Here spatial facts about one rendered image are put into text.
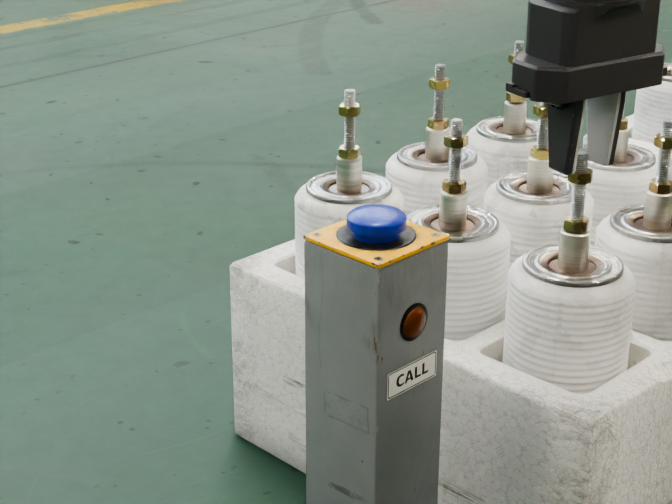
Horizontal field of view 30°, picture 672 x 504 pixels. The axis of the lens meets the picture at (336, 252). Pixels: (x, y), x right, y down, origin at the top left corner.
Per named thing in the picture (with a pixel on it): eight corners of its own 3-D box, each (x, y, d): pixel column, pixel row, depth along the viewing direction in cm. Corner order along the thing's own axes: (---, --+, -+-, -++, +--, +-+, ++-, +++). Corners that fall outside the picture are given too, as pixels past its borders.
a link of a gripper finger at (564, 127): (550, 164, 92) (556, 82, 90) (580, 176, 90) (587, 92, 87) (533, 167, 91) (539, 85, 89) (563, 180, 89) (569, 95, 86)
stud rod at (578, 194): (564, 248, 94) (572, 152, 91) (573, 244, 95) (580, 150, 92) (575, 252, 94) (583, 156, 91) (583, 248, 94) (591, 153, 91)
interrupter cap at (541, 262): (616, 297, 90) (617, 288, 90) (513, 283, 93) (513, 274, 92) (628, 257, 97) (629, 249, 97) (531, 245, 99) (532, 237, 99)
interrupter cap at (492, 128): (566, 132, 126) (567, 126, 125) (523, 150, 121) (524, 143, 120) (504, 117, 130) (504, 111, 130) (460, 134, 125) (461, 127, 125)
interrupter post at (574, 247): (585, 278, 93) (589, 237, 92) (553, 274, 94) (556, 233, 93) (590, 266, 96) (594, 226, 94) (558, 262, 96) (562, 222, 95)
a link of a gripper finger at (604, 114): (611, 169, 91) (619, 86, 89) (581, 157, 94) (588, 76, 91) (627, 165, 92) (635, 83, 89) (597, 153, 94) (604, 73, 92)
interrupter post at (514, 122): (530, 133, 126) (532, 101, 124) (517, 138, 124) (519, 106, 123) (510, 128, 127) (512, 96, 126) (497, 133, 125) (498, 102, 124)
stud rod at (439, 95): (444, 144, 117) (448, 65, 114) (436, 146, 117) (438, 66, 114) (438, 141, 118) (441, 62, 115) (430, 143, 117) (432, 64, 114)
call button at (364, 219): (418, 241, 84) (419, 213, 83) (377, 258, 81) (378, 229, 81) (374, 225, 87) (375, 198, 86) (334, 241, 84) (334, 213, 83)
